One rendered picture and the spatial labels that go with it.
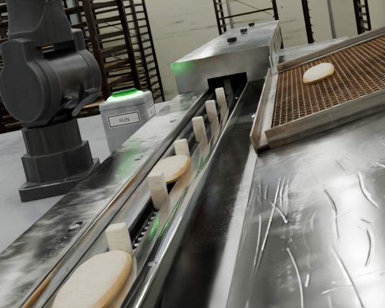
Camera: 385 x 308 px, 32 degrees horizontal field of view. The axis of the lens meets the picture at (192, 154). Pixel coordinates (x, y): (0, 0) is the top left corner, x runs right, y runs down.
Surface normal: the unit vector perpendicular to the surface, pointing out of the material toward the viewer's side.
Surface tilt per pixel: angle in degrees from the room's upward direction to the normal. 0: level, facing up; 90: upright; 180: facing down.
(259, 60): 90
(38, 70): 58
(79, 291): 7
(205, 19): 90
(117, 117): 90
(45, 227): 0
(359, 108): 90
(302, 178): 10
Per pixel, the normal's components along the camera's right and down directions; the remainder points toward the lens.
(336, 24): -0.14, 0.23
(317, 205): -0.36, -0.92
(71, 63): 0.62, -0.49
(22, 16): -0.53, 0.08
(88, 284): -0.20, -0.89
